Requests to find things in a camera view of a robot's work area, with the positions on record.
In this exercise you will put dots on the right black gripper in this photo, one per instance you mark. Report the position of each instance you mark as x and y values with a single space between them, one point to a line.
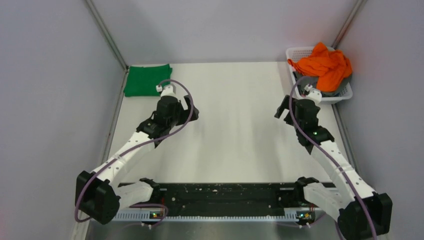
285 105

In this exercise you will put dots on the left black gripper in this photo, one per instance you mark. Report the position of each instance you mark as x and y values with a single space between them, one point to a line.
188 104

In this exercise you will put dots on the orange t shirt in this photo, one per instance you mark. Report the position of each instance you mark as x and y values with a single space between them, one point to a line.
329 66

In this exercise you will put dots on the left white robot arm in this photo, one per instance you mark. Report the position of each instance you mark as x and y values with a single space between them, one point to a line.
99 192

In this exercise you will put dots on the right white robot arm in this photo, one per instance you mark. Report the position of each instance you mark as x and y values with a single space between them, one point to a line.
359 211

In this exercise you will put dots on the white plastic laundry basket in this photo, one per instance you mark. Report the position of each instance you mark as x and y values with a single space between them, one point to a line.
343 92

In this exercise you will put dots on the folded green t shirt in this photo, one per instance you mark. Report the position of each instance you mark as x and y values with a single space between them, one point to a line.
142 81

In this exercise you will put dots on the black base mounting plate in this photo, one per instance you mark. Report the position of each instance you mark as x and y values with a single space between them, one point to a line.
227 199

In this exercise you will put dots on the white slotted cable duct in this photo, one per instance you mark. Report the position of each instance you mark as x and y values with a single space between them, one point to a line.
137 215

